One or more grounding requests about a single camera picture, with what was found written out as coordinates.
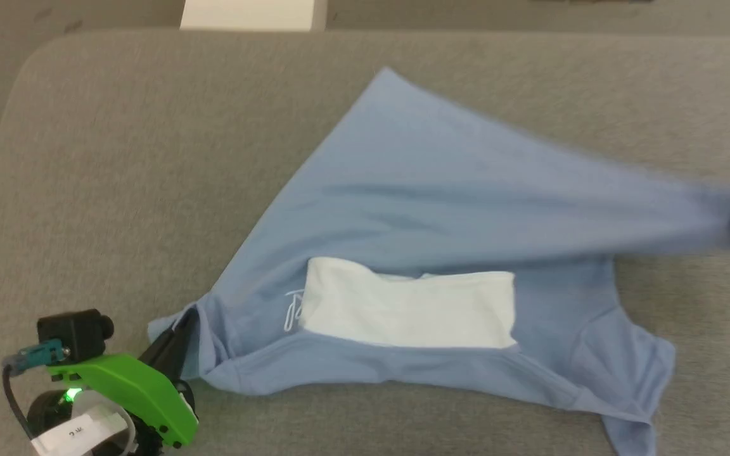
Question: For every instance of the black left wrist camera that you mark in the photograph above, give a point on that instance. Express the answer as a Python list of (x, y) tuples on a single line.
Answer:
[(76, 332)]

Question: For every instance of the white paper label tag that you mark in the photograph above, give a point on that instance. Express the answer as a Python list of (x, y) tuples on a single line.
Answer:
[(76, 434)]

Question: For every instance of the white rectangular box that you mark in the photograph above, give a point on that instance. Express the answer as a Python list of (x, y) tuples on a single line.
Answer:
[(251, 14)]

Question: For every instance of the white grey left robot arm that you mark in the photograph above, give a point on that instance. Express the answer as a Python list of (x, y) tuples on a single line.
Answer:
[(48, 411)]

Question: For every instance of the grey fabric covered work surface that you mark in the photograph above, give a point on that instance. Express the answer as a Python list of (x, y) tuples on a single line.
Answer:
[(149, 158)]

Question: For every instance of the light blue garment white lining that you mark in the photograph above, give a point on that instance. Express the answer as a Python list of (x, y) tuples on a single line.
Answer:
[(435, 209)]

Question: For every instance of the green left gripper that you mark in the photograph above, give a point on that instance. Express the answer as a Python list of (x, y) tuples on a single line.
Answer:
[(130, 389)]

